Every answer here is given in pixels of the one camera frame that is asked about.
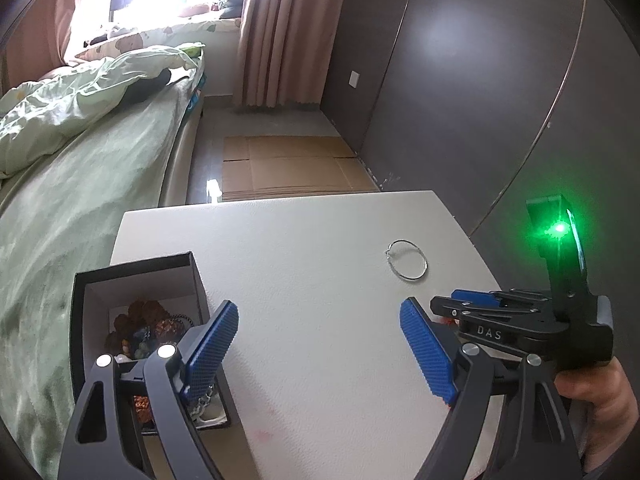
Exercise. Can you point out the person's right hand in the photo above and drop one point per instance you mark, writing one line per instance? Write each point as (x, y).
(600, 400)

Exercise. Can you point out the green plush toy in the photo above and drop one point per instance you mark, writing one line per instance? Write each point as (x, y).
(194, 50)

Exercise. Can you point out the black jewelry box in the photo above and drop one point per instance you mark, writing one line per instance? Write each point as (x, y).
(192, 285)

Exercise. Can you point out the white leather table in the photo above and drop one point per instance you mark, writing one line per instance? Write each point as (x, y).
(325, 260)

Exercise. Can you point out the flattened cardboard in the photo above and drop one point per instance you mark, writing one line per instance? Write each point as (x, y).
(295, 165)

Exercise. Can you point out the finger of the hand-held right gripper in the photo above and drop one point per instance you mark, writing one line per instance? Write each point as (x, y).
(447, 307)
(475, 297)

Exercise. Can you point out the bed with green sheet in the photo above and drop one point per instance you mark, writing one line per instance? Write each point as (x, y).
(75, 220)

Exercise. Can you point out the patterned window seat cushion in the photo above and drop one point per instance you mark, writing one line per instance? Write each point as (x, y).
(165, 32)

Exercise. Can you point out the dark brown wardrobe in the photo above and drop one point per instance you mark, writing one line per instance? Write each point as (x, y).
(475, 85)

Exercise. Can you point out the pink curtain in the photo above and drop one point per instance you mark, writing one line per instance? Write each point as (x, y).
(290, 35)
(35, 20)

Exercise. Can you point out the black cloth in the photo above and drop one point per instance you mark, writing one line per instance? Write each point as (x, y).
(147, 87)

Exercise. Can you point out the white wall socket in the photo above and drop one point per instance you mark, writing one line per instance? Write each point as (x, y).
(354, 79)

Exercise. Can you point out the light green quilt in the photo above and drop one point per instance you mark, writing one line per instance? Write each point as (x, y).
(65, 100)

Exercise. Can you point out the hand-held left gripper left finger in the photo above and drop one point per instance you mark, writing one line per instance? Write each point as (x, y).
(207, 345)

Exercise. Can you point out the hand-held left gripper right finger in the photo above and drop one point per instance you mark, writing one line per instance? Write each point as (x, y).
(430, 355)

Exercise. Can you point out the silver bangle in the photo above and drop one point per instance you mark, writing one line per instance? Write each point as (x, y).
(389, 252)

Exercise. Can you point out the orange plush toy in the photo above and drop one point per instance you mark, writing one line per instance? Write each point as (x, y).
(195, 10)

